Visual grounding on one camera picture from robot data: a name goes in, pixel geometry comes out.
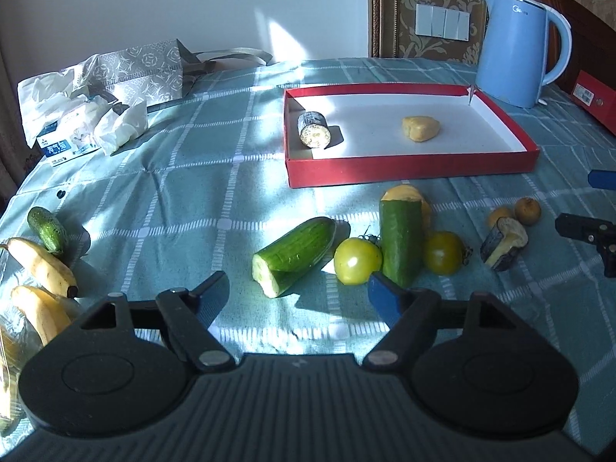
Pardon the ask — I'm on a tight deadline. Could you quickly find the blue electric kettle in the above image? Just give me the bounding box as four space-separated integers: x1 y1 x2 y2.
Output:
475 0 573 109

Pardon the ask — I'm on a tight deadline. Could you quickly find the blue white tissue pack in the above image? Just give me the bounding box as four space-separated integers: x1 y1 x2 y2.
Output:
36 94 121 167

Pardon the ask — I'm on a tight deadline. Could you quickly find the small yellow fruit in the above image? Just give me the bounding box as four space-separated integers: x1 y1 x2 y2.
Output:
488 206 515 228

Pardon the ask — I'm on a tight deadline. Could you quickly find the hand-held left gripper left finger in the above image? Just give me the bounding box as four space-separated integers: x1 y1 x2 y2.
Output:
72 271 236 372

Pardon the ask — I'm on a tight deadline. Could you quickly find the brown patterned curtain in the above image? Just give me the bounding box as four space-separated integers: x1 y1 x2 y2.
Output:
0 43 30 203

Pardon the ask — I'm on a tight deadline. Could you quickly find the grey patterned tote bag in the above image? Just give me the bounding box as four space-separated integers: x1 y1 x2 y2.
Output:
72 38 276 107

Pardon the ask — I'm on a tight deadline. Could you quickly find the small brown round fruit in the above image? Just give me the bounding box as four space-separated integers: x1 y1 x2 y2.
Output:
515 197 542 225

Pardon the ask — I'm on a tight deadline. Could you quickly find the round cut eggplant piece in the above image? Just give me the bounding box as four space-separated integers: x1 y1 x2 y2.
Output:
297 110 331 149

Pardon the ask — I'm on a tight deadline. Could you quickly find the white plastic bag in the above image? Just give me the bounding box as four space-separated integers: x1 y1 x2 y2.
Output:
18 55 102 147

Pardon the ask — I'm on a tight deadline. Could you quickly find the eggplant wedge chunk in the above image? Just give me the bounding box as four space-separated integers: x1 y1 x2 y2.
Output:
480 216 529 271

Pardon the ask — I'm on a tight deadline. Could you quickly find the crumpled white tissue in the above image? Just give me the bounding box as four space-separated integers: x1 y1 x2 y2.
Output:
94 101 148 156

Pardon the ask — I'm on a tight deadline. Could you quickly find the light green tomato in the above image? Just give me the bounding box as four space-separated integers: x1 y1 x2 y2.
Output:
333 237 383 285

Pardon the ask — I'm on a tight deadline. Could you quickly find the red shallow cardboard box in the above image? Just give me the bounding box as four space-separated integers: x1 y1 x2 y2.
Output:
283 83 539 188

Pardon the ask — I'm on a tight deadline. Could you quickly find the yellow banana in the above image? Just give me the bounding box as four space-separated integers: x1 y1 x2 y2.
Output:
10 285 82 347
0 237 79 298

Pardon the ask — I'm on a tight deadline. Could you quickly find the small whole cucumber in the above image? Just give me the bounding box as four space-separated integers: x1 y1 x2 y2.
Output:
27 207 67 254

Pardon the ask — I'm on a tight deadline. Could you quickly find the white wall switch panel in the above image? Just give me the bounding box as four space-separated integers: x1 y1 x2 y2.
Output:
415 4 471 42

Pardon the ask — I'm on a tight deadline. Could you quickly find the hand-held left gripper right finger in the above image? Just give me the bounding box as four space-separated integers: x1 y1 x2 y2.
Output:
363 272 527 371

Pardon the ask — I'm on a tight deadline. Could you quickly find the dark green tomato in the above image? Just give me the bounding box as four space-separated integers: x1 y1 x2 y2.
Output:
423 231 473 276

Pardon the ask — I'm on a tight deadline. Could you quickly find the dark wooden chair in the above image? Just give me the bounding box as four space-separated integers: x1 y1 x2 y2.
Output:
536 0 616 107

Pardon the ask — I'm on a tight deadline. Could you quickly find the small yellow pineapple chunk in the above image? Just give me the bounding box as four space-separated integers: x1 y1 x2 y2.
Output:
402 115 441 142

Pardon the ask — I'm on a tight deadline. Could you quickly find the yellow pepper piece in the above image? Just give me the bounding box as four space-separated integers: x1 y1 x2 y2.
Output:
382 185 432 230

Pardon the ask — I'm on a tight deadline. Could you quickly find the teal checked tablecloth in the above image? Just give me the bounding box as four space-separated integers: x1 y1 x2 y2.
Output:
0 58 616 462

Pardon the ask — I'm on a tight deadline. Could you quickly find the red flat box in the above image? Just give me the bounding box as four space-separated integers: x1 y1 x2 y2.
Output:
572 70 616 136

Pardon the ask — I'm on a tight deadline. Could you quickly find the cut cucumber piece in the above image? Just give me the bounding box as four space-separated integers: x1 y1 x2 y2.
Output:
251 216 336 298
379 198 425 287

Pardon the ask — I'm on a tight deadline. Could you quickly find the clear plastic bag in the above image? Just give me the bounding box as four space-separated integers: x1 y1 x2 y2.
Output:
0 250 45 436

